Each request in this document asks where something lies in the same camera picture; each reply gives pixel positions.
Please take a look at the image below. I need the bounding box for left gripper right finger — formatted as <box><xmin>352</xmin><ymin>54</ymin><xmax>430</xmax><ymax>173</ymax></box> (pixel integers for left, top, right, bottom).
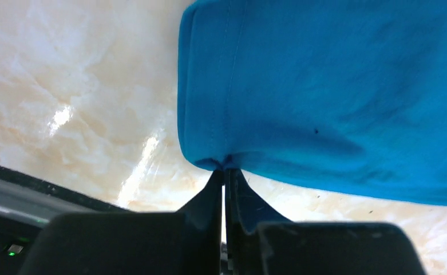
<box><xmin>224</xmin><ymin>169</ymin><xmax>425</xmax><ymax>275</ymax></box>

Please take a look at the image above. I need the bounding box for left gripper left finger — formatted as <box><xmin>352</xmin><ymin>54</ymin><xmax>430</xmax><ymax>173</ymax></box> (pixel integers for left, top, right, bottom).
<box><xmin>20</xmin><ymin>171</ymin><xmax>224</xmax><ymax>274</ymax></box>

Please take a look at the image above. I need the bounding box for blue garment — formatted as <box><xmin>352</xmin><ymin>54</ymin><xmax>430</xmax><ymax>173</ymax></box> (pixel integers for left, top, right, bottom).
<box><xmin>177</xmin><ymin>1</ymin><xmax>447</xmax><ymax>206</ymax></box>

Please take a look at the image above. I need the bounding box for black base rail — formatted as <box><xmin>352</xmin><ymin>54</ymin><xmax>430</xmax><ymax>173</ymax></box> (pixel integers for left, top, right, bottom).
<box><xmin>0</xmin><ymin>166</ymin><xmax>123</xmax><ymax>274</ymax></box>

